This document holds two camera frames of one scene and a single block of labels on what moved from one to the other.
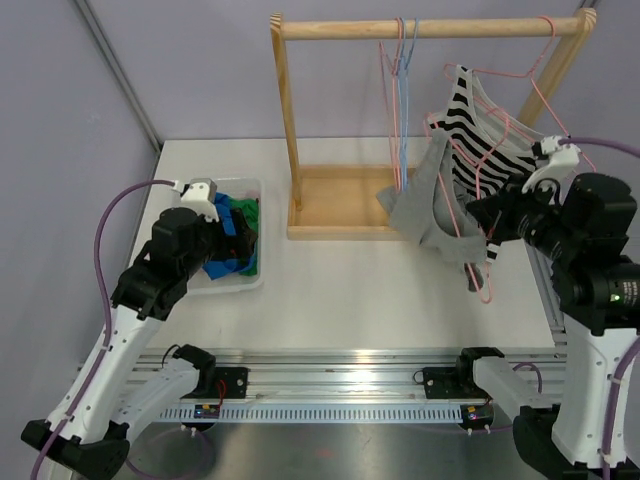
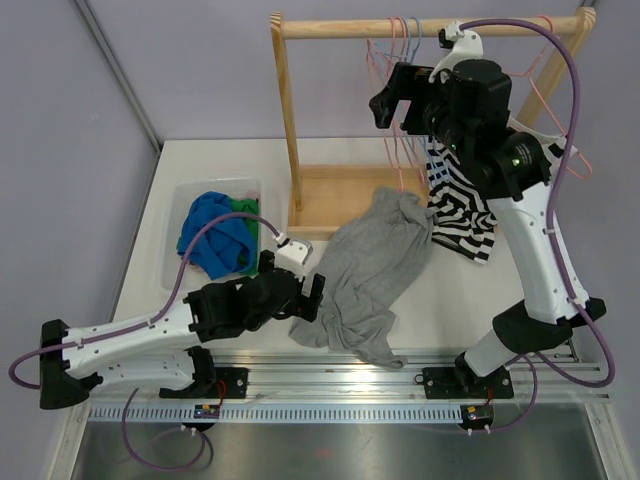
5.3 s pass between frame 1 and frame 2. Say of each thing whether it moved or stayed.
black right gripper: moved
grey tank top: moved
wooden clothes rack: stayed
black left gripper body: moved
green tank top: stayed
